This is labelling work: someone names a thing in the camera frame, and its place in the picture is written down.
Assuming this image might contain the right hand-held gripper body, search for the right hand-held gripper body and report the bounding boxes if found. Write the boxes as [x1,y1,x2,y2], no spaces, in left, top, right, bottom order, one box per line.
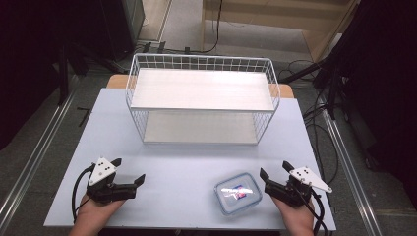
[264,166,333,207]

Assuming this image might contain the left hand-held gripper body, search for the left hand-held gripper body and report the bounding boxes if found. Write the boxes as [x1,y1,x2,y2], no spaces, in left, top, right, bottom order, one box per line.
[86,156,138,204]

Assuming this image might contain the clear plastic container blue lid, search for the clear plastic container blue lid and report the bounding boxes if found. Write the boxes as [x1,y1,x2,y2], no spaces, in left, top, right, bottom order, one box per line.
[213,172,264,216]

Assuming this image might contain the white wire shelf rack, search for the white wire shelf rack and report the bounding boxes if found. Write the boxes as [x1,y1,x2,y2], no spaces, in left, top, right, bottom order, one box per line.
[125,52,281,146]

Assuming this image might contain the person's right hand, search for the person's right hand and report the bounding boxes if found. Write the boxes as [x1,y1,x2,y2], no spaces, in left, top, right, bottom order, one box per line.
[271,197,316,236]

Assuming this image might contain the person's left hand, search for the person's left hand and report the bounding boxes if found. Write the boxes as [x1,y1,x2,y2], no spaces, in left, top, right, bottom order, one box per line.
[68,193,127,236]

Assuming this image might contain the small black angled strip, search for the small black angled strip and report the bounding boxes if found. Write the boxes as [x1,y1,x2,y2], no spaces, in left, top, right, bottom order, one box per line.
[76,106,93,128]

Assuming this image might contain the black stand legs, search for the black stand legs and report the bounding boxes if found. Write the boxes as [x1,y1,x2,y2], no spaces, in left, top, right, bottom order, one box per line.
[57,40,130,106]
[278,48,350,121]

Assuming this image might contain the dark cabinet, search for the dark cabinet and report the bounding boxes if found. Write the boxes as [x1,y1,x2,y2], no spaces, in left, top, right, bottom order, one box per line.
[97,0,148,63]

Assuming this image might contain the light wooden shelf unit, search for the light wooden shelf unit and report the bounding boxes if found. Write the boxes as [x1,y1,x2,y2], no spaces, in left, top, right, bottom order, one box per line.
[200,0,362,64]

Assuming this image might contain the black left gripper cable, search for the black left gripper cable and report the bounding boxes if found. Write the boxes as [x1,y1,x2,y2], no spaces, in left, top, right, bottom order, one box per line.
[71,163,96,224]

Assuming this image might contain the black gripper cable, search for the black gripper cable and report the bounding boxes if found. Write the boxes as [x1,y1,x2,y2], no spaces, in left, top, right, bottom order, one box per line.
[71,163,96,224]
[303,187,329,236]

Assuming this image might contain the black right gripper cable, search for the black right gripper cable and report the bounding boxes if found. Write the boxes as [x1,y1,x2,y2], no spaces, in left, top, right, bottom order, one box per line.
[303,187,329,236]

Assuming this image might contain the black floor cables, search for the black floor cables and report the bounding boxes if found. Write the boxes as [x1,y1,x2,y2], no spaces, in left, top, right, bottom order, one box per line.
[277,58,340,186]

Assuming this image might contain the aluminium floor rail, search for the aluminium floor rail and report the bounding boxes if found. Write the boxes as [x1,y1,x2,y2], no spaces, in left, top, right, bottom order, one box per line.
[0,87,82,227]
[320,107,386,236]

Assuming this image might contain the hanging black cable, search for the hanging black cable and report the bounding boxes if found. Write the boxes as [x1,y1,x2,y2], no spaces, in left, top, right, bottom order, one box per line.
[196,0,224,55]

